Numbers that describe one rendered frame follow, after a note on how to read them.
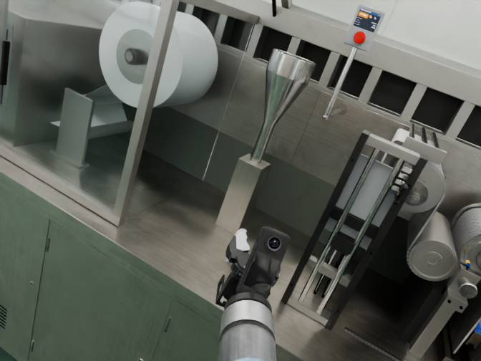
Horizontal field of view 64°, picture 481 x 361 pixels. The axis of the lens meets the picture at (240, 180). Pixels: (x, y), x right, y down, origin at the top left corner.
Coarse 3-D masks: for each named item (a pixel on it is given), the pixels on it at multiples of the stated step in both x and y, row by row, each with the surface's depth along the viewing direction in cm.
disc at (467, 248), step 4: (476, 236) 99; (480, 236) 99; (472, 240) 100; (476, 240) 100; (480, 240) 99; (468, 244) 101; (472, 244) 100; (464, 248) 101; (468, 248) 101; (464, 252) 101; (468, 252) 101; (460, 256) 102; (464, 256) 102; (460, 260) 102; (464, 260) 102; (476, 260) 101; (464, 264) 102; (480, 280) 101
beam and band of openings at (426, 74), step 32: (224, 0) 145; (256, 0) 140; (256, 32) 143; (288, 32) 138; (320, 32) 134; (320, 64) 143; (352, 64) 139; (384, 64) 128; (416, 64) 124; (352, 96) 141; (384, 96) 137; (416, 96) 127; (448, 96) 129; (480, 96) 119; (416, 128) 129; (448, 128) 126; (480, 128) 128
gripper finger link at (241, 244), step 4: (240, 228) 74; (236, 232) 71; (240, 232) 71; (244, 232) 72; (236, 236) 69; (240, 236) 70; (244, 236) 70; (236, 240) 68; (240, 240) 69; (244, 240) 69; (236, 244) 67; (240, 244) 67; (244, 244) 68; (236, 248) 66; (240, 248) 66; (244, 248) 67; (248, 248) 68; (244, 252) 67; (228, 260) 70
